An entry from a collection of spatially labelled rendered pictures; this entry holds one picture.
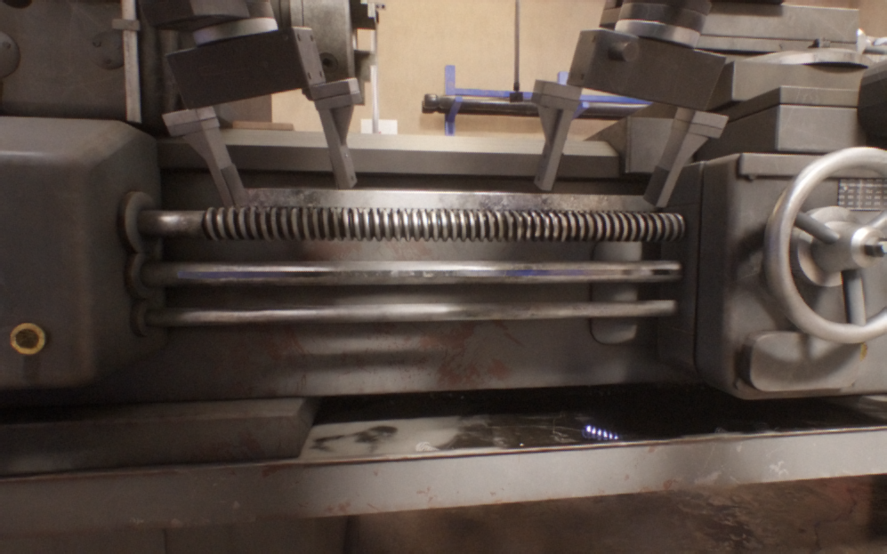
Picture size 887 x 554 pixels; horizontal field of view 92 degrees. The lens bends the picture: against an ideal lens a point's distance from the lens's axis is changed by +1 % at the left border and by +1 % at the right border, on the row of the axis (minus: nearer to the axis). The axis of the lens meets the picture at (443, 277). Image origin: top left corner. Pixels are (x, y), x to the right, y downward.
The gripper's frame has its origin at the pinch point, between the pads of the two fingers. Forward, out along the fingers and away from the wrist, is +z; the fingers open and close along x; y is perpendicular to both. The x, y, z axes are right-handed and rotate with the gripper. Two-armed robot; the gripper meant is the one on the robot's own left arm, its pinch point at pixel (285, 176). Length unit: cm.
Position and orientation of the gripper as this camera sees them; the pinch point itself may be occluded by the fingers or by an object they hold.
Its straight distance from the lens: 51.2
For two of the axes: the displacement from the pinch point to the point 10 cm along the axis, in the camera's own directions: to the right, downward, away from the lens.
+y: 1.0, -4.7, 8.8
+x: -9.8, 1.0, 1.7
